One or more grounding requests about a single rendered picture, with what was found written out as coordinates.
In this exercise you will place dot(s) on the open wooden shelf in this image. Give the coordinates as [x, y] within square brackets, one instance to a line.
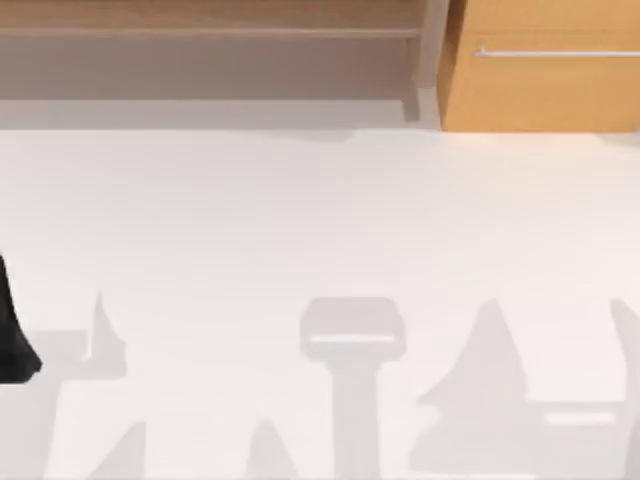
[210, 45]

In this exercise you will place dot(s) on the wooden cupboard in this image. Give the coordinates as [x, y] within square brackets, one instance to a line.
[540, 95]

